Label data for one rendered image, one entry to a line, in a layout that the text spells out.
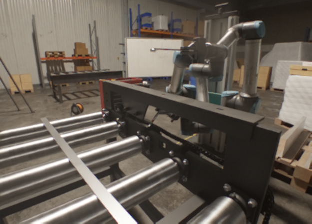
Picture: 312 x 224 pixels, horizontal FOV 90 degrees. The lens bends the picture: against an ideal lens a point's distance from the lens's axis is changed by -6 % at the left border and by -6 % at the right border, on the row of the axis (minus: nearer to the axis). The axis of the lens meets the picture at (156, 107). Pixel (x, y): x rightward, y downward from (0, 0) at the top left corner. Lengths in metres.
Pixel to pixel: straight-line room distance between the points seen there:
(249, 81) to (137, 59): 4.38
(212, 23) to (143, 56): 3.82
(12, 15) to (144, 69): 7.46
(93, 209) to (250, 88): 1.36
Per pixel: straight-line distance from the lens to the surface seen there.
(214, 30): 1.99
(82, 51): 10.00
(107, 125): 1.19
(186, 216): 0.75
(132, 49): 5.51
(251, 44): 1.49
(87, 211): 0.63
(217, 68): 1.05
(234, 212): 0.63
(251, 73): 1.52
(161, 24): 12.31
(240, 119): 0.59
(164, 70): 5.71
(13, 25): 10.91
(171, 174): 0.75
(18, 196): 0.89
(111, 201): 0.61
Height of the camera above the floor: 1.35
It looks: 16 degrees down
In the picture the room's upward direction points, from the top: straight up
